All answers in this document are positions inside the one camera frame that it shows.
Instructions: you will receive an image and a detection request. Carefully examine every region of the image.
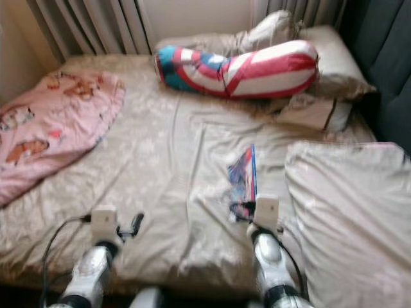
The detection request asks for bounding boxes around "colourful comic book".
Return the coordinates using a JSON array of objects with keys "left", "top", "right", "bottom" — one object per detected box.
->
[{"left": 227, "top": 144, "right": 259, "bottom": 222}]

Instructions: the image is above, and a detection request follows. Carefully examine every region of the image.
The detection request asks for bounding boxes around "large plain beige pillow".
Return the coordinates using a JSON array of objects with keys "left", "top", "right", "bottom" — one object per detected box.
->
[{"left": 284, "top": 141, "right": 411, "bottom": 308}]

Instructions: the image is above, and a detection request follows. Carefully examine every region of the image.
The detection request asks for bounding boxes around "pink cartoon print blanket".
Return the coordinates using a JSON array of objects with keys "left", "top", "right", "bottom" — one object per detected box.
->
[{"left": 0, "top": 69, "right": 126, "bottom": 207}]

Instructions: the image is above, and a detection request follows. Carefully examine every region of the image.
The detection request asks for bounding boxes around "bed with beige sheet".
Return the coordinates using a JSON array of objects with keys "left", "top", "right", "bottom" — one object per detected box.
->
[{"left": 0, "top": 53, "right": 380, "bottom": 302}]

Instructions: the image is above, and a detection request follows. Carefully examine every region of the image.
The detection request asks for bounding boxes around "silver left robot leg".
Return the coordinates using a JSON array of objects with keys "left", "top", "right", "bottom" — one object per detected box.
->
[{"left": 132, "top": 287, "right": 164, "bottom": 308}]

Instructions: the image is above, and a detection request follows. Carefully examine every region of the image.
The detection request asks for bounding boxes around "red white blue bolster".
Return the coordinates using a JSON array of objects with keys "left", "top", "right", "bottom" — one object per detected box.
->
[{"left": 154, "top": 40, "right": 320, "bottom": 99}]

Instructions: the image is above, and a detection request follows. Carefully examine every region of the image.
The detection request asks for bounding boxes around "flat beige ruffled pillow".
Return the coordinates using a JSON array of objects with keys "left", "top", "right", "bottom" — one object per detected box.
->
[{"left": 157, "top": 24, "right": 378, "bottom": 102}]

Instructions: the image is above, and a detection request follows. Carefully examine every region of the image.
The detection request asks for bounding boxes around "crumpled grey beige pillow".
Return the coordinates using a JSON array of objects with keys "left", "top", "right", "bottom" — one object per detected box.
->
[{"left": 238, "top": 10, "right": 301, "bottom": 53}]

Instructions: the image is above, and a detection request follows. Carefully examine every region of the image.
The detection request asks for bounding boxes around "dark grey padded headboard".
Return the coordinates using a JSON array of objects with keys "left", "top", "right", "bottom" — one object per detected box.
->
[{"left": 339, "top": 0, "right": 411, "bottom": 155}]

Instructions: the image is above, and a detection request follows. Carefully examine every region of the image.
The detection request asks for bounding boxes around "grey pleated curtain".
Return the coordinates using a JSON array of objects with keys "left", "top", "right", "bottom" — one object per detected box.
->
[
  {"left": 254, "top": 0, "right": 347, "bottom": 30},
  {"left": 26, "top": 0, "right": 155, "bottom": 57}
]

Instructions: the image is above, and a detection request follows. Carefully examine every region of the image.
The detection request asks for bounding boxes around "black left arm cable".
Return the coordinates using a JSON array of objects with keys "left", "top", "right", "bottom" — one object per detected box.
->
[{"left": 40, "top": 215, "right": 94, "bottom": 308}]

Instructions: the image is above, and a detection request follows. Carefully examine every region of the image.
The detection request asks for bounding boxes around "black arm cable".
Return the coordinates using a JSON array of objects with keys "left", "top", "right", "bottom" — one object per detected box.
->
[
  {"left": 40, "top": 215, "right": 94, "bottom": 308},
  {"left": 279, "top": 225, "right": 308, "bottom": 299}
]

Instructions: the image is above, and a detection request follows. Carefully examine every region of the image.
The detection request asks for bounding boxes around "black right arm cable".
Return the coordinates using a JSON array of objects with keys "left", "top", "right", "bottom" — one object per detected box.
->
[{"left": 279, "top": 225, "right": 308, "bottom": 299}]

